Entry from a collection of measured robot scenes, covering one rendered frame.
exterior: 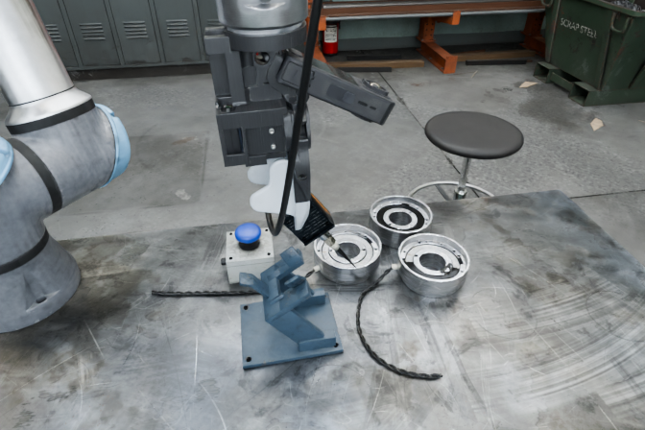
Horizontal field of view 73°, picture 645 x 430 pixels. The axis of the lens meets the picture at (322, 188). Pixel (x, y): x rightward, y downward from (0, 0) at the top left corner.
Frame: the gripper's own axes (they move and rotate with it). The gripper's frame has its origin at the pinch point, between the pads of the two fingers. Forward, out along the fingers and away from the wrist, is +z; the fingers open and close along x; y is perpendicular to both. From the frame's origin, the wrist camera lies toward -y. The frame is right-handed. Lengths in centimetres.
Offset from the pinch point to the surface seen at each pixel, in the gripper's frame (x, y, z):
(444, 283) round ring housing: -0.8, -19.5, 16.9
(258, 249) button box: -11.9, 5.7, 15.3
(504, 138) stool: -77, -77, 40
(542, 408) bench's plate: 16.3, -24.5, 20.7
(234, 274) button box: -9.9, 9.7, 18.0
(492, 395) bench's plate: 13.9, -19.6, 20.6
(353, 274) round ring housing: -5.7, -7.6, 17.4
